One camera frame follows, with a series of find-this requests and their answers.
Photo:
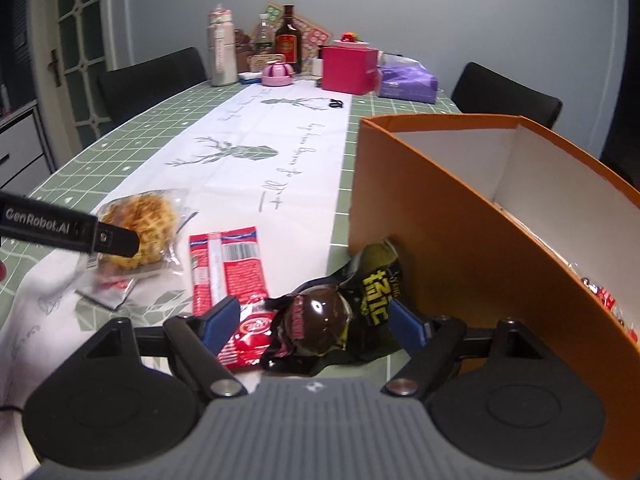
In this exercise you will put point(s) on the white deer print table runner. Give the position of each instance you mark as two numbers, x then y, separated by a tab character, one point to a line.
300	160

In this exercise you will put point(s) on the green patterned board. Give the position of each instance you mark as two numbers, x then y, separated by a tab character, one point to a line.
271	11

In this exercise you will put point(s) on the yellow crispy snack packet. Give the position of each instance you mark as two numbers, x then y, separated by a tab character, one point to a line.
155	220

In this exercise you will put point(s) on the orange cardboard box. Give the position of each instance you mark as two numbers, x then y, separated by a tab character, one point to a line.
475	240

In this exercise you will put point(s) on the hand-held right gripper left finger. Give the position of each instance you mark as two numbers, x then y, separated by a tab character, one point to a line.
222	322

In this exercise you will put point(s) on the pink patterned board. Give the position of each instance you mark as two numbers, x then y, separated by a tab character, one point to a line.
315	30

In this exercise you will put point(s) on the glass pane door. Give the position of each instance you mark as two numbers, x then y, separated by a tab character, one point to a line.
85	35

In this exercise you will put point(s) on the clear white candy ball packet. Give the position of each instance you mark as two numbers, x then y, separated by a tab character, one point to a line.
607	302

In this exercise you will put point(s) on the brown figurine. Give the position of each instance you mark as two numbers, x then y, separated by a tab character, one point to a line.
243	50

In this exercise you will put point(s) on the black and yellow snack packet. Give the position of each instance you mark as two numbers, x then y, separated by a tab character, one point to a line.
372	280

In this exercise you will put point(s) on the small black object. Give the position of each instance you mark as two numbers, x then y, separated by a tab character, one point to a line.
335	104

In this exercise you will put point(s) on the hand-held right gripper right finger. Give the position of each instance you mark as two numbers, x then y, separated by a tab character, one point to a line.
407	327

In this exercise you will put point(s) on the white drawer cabinet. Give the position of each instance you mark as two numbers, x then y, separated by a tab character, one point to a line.
20	155

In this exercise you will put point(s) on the small blue object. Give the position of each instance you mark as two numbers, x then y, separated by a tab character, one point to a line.
250	78

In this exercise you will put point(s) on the red snack packet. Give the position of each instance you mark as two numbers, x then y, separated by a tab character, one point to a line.
235	260

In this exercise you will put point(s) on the small white cup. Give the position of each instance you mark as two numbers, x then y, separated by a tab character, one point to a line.
316	66

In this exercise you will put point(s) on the pink round bowl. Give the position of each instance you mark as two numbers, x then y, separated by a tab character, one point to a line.
277	75

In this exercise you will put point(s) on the white tumbler bottle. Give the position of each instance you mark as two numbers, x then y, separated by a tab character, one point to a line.
222	55

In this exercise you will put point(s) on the small fruit plate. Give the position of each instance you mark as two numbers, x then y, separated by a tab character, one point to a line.
348	39

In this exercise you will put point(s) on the pink cube box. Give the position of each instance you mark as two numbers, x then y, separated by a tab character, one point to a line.
347	70

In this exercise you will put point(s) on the purple tissue pack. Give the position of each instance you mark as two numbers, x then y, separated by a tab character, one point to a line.
407	80

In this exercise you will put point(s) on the clear green label plastic bottle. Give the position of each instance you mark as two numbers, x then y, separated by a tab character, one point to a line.
265	35

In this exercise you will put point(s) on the black chair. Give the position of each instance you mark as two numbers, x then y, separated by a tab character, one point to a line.
150	85
505	97

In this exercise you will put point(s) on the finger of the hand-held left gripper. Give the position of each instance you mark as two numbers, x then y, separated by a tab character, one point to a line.
117	241

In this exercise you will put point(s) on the brown liquor bottle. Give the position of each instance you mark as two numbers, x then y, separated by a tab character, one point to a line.
288	42

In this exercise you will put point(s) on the beige small box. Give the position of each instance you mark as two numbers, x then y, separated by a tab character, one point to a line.
260	62

